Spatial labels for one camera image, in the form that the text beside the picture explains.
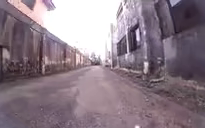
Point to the trees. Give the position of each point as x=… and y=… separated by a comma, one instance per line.
x=95, y=59

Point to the worn grey asphalt road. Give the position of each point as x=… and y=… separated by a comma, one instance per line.
x=96, y=96

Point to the grey building with barred windows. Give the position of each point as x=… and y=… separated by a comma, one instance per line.
x=126, y=16

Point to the thick grey pole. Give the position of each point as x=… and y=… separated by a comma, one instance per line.
x=152, y=40

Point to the robot's own part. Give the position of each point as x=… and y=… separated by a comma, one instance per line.
x=137, y=126

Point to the pink building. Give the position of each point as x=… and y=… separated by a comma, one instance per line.
x=36, y=13

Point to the grassy dirt verge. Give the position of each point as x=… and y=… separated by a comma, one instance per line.
x=186, y=93

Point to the long stained wall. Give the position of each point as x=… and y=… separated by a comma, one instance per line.
x=23, y=50

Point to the dark grey wall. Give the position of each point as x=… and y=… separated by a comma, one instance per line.
x=190, y=53

